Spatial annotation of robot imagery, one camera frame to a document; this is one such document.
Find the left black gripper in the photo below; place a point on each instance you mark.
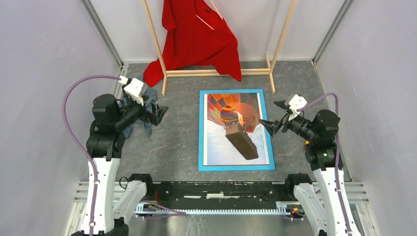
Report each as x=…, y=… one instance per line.
x=151, y=116

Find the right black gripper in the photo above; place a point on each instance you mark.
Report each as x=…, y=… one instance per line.
x=273, y=128

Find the blue picture frame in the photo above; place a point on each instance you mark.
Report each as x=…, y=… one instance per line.
x=234, y=167

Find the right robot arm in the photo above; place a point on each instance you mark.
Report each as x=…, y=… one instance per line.
x=329, y=214

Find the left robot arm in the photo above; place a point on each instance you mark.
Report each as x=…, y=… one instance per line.
x=104, y=147

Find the hot air balloon photo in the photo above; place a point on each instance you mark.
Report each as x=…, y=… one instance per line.
x=236, y=130

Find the grey-blue cloth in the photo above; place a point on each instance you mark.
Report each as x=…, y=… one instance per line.
x=152, y=94

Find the wooden clothes rack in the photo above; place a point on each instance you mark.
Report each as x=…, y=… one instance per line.
x=268, y=71

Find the red shirt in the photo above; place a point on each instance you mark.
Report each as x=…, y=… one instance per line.
x=189, y=42

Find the pink clothes hanger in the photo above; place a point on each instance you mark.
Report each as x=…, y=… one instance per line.
x=208, y=15

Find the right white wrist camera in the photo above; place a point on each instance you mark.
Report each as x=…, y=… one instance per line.
x=293, y=104

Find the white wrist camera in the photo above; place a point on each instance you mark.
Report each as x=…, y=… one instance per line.
x=135, y=88
x=293, y=104

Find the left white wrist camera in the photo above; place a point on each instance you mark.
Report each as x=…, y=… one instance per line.
x=135, y=88

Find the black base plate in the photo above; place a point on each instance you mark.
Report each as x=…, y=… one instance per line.
x=219, y=195

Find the white cable duct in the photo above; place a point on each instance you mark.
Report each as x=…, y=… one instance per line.
x=143, y=209

